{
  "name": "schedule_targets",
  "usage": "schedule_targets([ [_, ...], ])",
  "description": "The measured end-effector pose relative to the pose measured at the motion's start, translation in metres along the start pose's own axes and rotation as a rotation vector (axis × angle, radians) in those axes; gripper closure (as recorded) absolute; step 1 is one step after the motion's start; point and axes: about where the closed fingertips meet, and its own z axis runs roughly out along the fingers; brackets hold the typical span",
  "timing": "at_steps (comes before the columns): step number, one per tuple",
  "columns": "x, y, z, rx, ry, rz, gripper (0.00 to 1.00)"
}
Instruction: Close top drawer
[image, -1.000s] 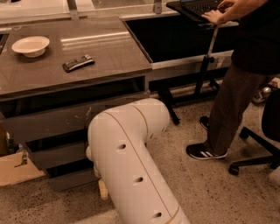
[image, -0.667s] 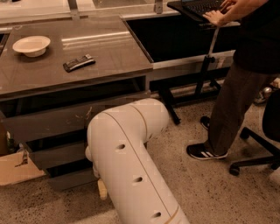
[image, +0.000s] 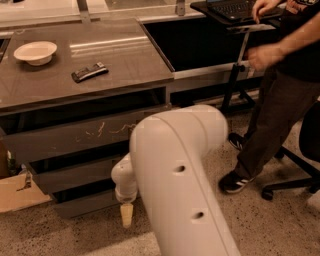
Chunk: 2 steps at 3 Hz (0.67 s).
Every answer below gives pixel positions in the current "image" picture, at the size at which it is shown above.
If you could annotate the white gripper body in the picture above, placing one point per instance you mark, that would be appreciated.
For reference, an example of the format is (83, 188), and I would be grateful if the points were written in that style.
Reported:
(125, 197)

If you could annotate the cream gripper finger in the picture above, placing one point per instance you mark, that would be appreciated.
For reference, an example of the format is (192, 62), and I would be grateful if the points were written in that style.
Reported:
(126, 211)

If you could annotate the grey top drawer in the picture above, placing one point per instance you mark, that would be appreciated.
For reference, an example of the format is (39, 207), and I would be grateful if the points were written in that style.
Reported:
(73, 137)

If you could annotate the grey drawer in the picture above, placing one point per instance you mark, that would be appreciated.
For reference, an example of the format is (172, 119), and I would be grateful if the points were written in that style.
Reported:
(57, 174)
(73, 137)
(87, 204)

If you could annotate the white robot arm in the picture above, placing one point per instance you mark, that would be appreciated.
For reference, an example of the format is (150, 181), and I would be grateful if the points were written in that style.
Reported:
(164, 167)

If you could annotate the grey middle drawer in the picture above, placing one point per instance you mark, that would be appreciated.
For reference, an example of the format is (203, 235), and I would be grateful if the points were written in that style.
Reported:
(57, 174)

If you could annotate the grey bottom drawer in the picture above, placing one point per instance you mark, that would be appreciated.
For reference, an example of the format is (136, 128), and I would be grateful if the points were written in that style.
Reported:
(87, 204)

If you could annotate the grey drawer cabinet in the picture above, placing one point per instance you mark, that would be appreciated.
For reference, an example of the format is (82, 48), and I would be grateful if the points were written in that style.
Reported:
(38, 97)

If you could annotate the person left hand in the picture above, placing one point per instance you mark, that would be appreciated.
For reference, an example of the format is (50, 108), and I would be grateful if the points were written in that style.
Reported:
(265, 56)

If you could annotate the person right hand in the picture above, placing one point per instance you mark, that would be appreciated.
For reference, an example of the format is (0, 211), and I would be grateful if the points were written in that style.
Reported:
(261, 7)

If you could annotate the black white sneaker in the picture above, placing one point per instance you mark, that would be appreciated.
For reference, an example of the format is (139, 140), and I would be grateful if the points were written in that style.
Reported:
(233, 183)
(237, 141)

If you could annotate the open cardboard box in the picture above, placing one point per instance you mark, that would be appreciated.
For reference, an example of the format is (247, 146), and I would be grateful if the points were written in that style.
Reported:
(15, 192)

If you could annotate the green bottle in box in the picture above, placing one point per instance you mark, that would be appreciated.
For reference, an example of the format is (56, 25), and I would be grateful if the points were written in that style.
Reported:
(11, 164)

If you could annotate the white ceramic bowl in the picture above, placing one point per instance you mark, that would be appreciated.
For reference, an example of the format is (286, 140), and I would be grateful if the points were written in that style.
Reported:
(36, 53)

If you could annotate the black office chair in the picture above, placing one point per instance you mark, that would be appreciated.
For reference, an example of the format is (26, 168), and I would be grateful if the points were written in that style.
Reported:
(309, 145)

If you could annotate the person in dark clothes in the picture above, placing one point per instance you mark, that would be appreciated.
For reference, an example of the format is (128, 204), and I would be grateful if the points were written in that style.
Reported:
(289, 89)

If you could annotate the black laptop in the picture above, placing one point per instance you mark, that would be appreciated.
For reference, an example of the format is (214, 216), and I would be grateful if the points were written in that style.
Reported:
(233, 10)

